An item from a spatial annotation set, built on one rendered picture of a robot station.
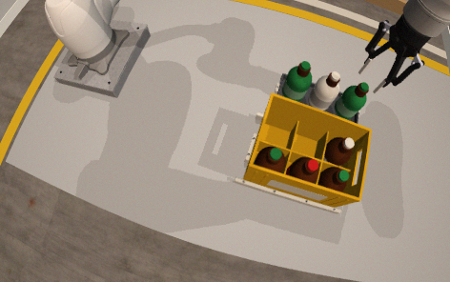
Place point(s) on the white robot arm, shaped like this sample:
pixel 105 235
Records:
pixel 83 27

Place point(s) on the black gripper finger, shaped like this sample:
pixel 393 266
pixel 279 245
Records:
pixel 391 78
pixel 383 27

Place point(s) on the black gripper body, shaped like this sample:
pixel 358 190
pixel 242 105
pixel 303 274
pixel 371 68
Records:
pixel 414 40

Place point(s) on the cream-white bottle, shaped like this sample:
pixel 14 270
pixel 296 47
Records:
pixel 325 91

